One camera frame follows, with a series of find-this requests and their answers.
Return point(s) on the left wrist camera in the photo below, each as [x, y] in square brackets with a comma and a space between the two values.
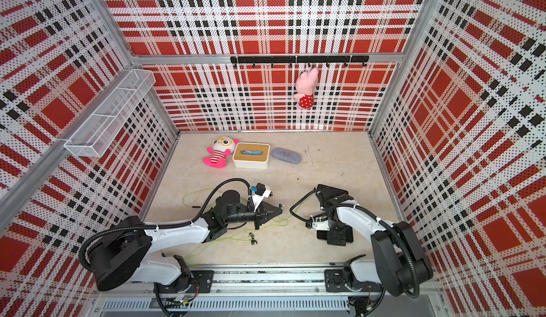
[260, 192]

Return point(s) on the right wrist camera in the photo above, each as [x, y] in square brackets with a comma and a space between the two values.
[318, 223]

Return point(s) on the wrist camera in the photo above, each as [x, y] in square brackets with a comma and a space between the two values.
[318, 223]
[260, 192]

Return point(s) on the white wire mesh basket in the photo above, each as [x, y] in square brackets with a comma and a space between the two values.
[99, 130]

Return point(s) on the pink pig plush toy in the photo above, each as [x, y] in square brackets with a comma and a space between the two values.
[305, 86]

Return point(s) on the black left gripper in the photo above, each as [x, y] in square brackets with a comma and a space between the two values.
[265, 213]

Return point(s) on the black hook rail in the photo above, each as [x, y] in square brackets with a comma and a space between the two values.
[299, 59]

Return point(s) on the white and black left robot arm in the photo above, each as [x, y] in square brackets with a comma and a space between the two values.
[131, 251]

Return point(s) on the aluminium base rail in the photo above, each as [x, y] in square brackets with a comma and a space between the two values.
[268, 290]

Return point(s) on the pink striped plush doll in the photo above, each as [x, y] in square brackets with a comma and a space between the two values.
[219, 152]

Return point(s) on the white tissue box wooden lid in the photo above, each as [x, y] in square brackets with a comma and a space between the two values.
[252, 155]

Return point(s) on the grey fabric case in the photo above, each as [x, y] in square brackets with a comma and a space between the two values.
[286, 155]

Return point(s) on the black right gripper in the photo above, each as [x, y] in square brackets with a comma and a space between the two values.
[332, 237]

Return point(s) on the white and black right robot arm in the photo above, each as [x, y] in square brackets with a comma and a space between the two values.
[399, 264]

